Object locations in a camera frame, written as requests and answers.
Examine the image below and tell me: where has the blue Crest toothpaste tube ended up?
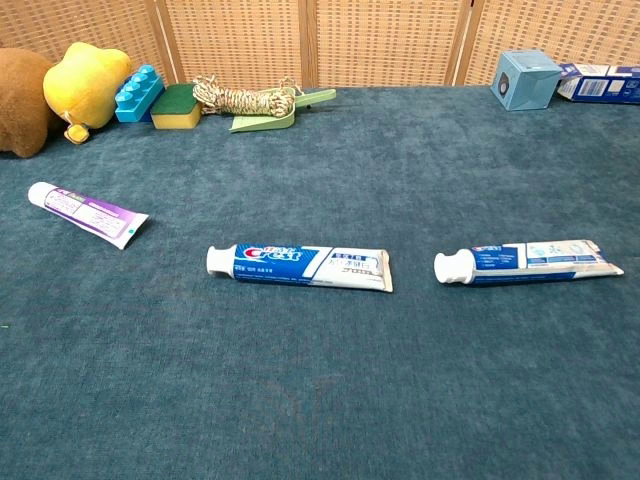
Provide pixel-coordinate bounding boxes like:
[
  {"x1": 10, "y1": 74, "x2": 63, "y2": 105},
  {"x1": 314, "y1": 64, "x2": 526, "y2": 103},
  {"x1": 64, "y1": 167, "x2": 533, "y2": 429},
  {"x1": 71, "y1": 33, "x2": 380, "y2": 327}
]
[{"x1": 206, "y1": 243, "x2": 395, "y2": 294}]

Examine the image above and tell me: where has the green yellow sponge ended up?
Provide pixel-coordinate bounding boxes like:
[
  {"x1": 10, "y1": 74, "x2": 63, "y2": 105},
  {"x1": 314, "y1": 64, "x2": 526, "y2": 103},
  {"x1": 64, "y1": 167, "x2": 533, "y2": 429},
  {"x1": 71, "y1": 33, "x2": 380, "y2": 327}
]
[{"x1": 150, "y1": 83, "x2": 203, "y2": 131}]

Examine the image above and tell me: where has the light green dustpan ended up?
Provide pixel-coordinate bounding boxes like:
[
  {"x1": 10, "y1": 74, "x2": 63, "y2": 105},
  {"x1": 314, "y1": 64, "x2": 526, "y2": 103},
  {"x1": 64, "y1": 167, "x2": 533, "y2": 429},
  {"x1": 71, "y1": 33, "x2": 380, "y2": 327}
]
[{"x1": 229, "y1": 86, "x2": 338, "y2": 134}]

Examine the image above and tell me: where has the teal table cloth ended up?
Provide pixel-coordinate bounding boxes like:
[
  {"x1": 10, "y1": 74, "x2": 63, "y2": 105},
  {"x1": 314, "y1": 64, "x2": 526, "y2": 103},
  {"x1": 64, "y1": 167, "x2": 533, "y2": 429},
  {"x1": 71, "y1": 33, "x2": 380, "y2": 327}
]
[{"x1": 0, "y1": 84, "x2": 640, "y2": 480}]

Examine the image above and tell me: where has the blue building block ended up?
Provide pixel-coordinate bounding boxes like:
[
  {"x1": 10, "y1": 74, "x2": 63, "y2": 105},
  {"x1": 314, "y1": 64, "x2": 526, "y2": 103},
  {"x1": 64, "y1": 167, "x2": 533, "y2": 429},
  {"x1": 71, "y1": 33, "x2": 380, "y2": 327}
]
[{"x1": 114, "y1": 64, "x2": 166, "y2": 124}]

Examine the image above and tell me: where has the brown plush toy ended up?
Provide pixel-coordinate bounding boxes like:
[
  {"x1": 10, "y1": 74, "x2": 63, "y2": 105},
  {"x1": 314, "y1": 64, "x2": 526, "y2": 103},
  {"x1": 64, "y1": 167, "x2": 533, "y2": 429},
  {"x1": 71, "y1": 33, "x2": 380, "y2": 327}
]
[{"x1": 0, "y1": 47, "x2": 64, "y2": 160}]

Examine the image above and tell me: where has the purple white toothpaste tube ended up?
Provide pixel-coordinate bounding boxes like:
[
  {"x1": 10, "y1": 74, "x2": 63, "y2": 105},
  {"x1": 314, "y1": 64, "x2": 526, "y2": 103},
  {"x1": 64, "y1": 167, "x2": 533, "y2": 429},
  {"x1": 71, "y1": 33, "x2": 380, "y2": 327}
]
[{"x1": 27, "y1": 181, "x2": 150, "y2": 250}]

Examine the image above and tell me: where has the yellow plush toy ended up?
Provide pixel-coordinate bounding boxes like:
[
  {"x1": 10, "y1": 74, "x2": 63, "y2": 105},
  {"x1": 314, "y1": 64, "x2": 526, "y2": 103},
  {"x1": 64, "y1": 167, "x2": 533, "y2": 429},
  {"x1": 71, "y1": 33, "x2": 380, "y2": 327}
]
[{"x1": 42, "y1": 41, "x2": 133, "y2": 146}]

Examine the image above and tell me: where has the beige rope bundle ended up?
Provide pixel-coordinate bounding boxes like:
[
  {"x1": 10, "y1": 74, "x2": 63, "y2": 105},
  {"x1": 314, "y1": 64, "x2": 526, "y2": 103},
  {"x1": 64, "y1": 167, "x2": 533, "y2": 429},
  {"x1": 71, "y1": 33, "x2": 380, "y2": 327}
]
[{"x1": 192, "y1": 74, "x2": 297, "y2": 118}]

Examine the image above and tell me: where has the blue white carton box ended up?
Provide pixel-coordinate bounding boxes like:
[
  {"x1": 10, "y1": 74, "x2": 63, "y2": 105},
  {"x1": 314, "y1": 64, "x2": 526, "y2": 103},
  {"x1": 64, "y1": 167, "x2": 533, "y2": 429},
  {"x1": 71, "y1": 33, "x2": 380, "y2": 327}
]
[{"x1": 556, "y1": 62, "x2": 640, "y2": 105}]

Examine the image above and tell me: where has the wicker folding screen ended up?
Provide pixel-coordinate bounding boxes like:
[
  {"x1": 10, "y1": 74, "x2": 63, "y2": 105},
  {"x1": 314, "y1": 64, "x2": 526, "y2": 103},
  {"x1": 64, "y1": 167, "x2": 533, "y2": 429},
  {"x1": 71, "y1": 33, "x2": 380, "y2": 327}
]
[{"x1": 0, "y1": 0, "x2": 640, "y2": 89}]

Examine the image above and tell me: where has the blue white toothpaste tube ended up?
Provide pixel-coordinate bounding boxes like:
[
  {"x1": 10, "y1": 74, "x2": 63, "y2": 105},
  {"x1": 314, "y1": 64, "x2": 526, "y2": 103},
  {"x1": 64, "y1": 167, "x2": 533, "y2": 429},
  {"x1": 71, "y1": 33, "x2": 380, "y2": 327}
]
[{"x1": 433, "y1": 239, "x2": 625, "y2": 286}]

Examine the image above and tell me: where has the light blue cardboard box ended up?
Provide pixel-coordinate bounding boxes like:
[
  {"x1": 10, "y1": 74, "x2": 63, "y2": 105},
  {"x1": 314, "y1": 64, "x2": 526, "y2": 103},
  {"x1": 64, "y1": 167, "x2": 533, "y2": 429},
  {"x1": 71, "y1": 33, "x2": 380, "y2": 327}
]
[{"x1": 489, "y1": 48, "x2": 564, "y2": 112}]

